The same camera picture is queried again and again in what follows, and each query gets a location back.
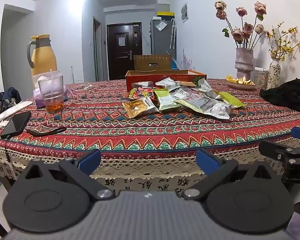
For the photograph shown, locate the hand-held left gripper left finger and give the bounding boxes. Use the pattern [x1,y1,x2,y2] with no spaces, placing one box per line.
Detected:
[21,149,116,201]

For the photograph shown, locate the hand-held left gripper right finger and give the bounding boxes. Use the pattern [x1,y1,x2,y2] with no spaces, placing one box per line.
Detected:
[181,149,279,201]

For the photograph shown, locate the pile of snack packets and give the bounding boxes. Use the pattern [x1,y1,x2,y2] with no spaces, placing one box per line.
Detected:
[122,77,247,120]

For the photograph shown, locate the orange cardboard box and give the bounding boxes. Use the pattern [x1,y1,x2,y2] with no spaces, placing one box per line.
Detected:
[126,69,207,93]

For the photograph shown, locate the black cloth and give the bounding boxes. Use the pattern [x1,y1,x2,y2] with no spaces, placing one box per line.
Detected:
[259,78,300,113]

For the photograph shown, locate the beige calligraphy tablecloth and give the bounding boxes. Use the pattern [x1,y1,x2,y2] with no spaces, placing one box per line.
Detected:
[0,159,285,198]

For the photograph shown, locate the floral patterned vase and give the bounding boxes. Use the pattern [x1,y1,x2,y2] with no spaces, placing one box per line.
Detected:
[267,57,281,89]

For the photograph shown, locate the bowl of orange peels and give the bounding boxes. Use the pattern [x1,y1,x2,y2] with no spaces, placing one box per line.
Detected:
[225,75,257,90]

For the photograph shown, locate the purple tissue pack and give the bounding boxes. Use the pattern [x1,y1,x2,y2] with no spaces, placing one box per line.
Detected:
[33,74,70,108]

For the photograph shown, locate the black phone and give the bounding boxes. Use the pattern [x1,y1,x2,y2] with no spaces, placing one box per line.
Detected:
[0,111,32,139]

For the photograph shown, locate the pink textured vase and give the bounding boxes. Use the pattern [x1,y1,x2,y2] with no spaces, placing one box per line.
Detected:
[234,47,254,79]

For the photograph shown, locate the yellow flower branches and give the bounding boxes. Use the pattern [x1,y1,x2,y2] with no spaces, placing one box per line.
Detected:
[266,22,300,62]

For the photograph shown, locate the white paper towel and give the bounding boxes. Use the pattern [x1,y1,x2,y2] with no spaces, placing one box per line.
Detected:
[0,101,33,123]

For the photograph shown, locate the dark bag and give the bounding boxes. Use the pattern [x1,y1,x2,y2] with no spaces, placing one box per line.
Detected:
[0,87,22,110]

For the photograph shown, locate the brown cardboard box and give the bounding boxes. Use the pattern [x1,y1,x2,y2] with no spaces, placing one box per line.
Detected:
[134,54,172,71]

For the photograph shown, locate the dark entrance door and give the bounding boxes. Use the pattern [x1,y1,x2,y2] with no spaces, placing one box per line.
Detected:
[107,22,142,80]

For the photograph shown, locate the yellow thermos jug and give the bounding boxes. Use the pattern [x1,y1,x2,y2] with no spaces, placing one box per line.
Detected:
[27,34,58,77]

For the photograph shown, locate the dried pink roses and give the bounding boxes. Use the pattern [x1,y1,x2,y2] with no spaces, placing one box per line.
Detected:
[214,0,269,49]

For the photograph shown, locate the grey refrigerator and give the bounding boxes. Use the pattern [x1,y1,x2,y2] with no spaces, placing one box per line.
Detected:
[150,16,177,60]

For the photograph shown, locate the folded umbrella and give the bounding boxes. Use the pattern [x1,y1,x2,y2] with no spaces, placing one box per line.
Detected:
[169,19,177,49]

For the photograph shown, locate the black strap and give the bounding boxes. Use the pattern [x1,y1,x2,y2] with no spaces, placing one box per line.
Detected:
[26,127,67,137]

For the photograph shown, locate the black phone cable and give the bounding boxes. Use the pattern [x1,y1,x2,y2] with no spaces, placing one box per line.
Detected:
[4,137,11,163]

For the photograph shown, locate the purple wall decal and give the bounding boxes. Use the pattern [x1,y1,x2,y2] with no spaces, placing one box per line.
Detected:
[181,49,193,70]

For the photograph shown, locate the wall picture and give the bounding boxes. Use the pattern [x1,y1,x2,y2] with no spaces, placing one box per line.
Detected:
[181,2,189,23]

